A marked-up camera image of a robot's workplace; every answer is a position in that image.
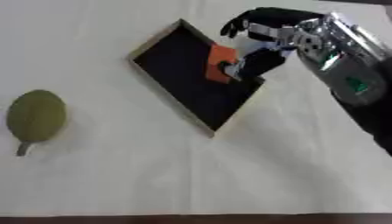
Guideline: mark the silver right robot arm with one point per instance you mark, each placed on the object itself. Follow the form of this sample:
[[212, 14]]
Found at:
[[347, 67]]

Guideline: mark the orange block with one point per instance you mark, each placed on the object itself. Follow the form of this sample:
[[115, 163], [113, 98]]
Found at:
[[219, 62]]

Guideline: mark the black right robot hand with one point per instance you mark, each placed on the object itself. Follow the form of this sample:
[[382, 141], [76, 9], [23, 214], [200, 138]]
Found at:
[[265, 61]]

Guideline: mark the tan cardboard box black inside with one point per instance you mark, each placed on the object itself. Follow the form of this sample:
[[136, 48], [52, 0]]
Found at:
[[196, 78]]

